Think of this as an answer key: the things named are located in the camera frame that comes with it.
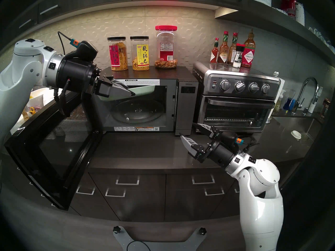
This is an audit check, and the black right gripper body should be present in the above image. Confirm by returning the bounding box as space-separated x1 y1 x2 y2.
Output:
195 140 239 169

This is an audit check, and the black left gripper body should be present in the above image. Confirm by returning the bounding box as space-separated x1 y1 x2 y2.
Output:
56 58 113 98

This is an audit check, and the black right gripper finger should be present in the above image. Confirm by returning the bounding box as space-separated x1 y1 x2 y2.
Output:
193 123 219 140
180 134 205 159

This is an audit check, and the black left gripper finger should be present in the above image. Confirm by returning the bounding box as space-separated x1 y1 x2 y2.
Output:
111 79 136 94
109 83 136 100

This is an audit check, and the light green plate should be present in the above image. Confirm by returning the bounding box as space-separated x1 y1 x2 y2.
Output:
123 85 155 99

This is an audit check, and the black microwave oven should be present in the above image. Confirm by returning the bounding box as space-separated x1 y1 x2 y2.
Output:
4 66 200 210

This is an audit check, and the snack jar pink label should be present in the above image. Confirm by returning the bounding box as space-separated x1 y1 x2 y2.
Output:
107 37 129 71

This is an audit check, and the stainless steel toaster oven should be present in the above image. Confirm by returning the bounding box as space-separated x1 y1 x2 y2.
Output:
193 61 281 134

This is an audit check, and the white paper bag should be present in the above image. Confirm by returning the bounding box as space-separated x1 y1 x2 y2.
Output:
43 88 63 104

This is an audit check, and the snack jar yellow label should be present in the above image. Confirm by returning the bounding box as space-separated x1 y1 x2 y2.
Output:
130 36 150 71

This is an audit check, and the large white bowl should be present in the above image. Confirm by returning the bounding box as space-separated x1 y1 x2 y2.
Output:
30 88 50 107

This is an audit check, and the clear jar red lid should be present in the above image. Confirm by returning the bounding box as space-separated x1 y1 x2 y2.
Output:
154 25 178 69

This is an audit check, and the small red hot sauce bottle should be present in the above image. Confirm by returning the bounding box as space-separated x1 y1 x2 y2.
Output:
210 38 220 64

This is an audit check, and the clear dish soap bottle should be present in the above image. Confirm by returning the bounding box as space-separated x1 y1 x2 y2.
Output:
273 90 286 113

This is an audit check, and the dark lower drawer cabinet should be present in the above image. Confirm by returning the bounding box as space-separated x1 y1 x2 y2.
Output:
0 151 304 227

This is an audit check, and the brown sauce bottle Tabasco label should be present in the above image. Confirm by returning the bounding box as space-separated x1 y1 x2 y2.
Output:
218 31 230 65

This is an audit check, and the stainless steel sink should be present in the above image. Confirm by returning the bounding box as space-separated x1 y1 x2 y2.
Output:
272 117 323 148

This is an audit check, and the large orange Tabasco bottle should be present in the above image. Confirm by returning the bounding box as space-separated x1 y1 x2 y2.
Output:
241 30 256 68

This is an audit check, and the white paper towel roll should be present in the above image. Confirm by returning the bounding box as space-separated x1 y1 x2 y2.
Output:
266 78 286 124

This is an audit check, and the brown bottle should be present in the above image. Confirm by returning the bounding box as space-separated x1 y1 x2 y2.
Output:
321 98 331 119

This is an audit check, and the chrome kitchen faucet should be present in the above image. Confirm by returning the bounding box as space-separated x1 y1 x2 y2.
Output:
292 77 320 115

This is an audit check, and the red cup stack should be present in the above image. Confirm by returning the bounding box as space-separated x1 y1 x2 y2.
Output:
281 0 297 20

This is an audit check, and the white cup stack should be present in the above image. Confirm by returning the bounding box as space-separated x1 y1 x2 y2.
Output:
295 3 305 26

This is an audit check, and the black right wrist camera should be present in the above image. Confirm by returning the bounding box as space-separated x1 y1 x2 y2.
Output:
219 132 244 152

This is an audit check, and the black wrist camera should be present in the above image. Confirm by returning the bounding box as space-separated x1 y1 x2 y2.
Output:
64 41 98 62
219 132 244 152

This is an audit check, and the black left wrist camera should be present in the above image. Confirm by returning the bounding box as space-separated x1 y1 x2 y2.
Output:
64 41 98 62

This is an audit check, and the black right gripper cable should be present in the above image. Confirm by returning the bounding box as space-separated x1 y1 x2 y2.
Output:
241 137 259 155

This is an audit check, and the thin black camera cable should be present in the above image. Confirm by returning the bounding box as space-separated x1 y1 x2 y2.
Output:
58 31 79 56

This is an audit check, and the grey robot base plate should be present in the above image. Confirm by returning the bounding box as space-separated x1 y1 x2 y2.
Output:
113 227 208 251

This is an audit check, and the black base cable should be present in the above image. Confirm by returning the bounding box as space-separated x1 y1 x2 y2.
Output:
127 240 151 251

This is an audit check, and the dark wall shelf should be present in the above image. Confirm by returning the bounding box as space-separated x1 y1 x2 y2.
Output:
214 6 335 68

